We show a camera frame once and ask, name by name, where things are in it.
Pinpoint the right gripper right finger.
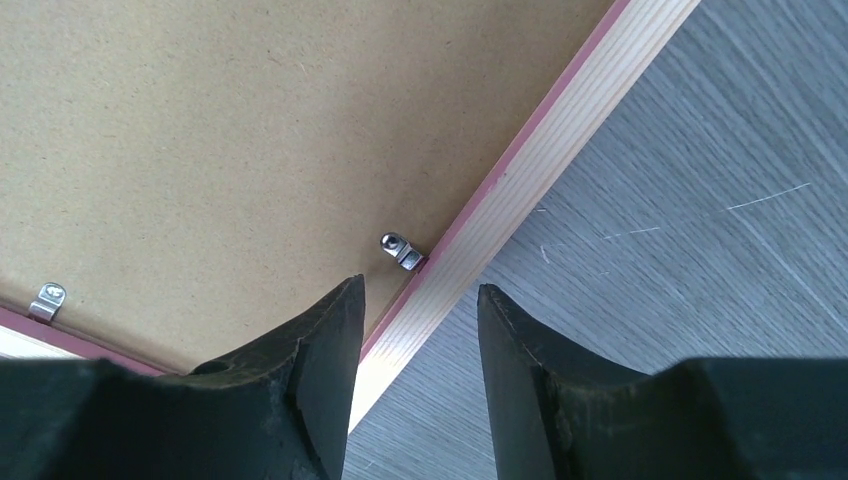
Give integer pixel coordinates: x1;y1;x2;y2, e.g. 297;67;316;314
477;284;847;479

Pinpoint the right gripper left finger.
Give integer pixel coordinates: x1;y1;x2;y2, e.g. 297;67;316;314
1;275;365;479

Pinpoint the pink wooden picture frame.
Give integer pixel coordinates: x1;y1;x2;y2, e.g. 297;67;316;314
0;0;702;433

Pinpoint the metal frame retaining clip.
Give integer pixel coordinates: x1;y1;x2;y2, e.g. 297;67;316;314
380;232;426;271

